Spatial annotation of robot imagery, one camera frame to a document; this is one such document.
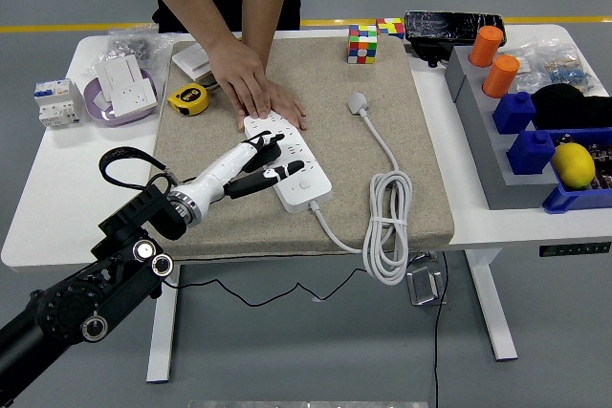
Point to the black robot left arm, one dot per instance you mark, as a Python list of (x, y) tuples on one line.
[(138, 217)]

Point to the purple bowl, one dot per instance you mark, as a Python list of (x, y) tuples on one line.
[(97, 115)]

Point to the blue plastic bin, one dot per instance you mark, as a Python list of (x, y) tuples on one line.
[(575, 199)]

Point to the white wall switch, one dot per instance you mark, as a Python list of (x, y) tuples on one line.
[(188, 61)]

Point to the person's right hand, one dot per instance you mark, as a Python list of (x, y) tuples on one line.
[(238, 72)]

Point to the grey block holder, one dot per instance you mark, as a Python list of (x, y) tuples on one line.
[(485, 156)]

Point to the white switch panel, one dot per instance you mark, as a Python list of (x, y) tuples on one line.
[(119, 72)]

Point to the white circuit breaker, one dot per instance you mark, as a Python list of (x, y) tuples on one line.
[(54, 108)]

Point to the yellow tape measure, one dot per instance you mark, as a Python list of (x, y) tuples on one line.
[(190, 99)]

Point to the person's left hand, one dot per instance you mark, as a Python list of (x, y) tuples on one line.
[(289, 105)]

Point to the white socket panel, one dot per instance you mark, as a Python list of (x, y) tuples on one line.
[(133, 100)]

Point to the black table control panel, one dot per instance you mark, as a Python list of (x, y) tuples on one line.
[(575, 249)]

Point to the small colourful puzzle cube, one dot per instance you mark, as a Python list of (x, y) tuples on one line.
[(390, 28)]

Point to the black wrapped device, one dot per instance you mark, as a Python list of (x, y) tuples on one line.
[(442, 27)]

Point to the large colourful puzzle cube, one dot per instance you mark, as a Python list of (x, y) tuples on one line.
[(363, 48)]

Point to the orange cylinder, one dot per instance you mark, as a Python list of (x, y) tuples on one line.
[(486, 46), (500, 77)]

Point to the white table leg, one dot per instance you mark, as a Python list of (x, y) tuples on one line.
[(160, 331), (493, 312)]

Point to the black power adapter plug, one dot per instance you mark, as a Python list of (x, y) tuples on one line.
[(270, 152)]

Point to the yellow lemon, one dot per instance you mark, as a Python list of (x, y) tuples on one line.
[(573, 165)]

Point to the blue block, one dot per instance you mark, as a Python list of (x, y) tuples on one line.
[(530, 153), (513, 115)]

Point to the black cloth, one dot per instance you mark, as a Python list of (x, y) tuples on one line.
[(561, 105)]

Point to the plastic bag of parts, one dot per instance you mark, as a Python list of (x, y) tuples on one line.
[(561, 67)]

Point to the clear acrylic stand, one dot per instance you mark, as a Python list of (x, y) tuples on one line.
[(424, 286)]

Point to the plastic bag of screws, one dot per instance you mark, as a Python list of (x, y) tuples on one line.
[(128, 48)]

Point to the grey-brown mat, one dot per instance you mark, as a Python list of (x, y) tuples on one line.
[(337, 150)]

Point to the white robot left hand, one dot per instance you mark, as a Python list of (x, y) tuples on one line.
[(220, 169)]

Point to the white power strip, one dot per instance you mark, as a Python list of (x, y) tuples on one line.
[(315, 193)]

